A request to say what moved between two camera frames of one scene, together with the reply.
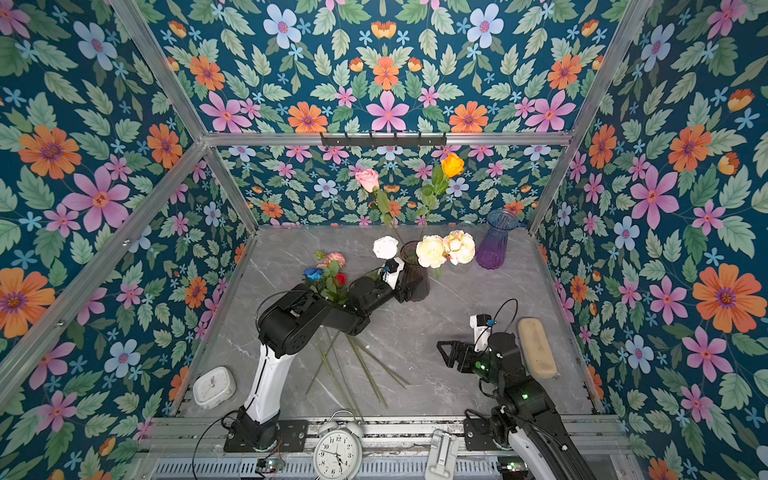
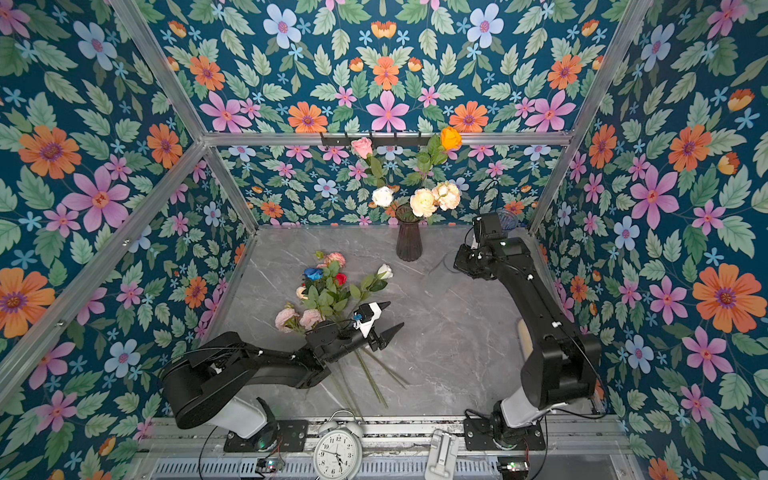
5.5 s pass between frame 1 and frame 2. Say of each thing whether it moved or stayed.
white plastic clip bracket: stayed
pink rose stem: moved
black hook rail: stayed
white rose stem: moved
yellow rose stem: moved
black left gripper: moved
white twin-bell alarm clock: stayed
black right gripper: moved
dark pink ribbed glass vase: moved
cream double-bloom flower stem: moved
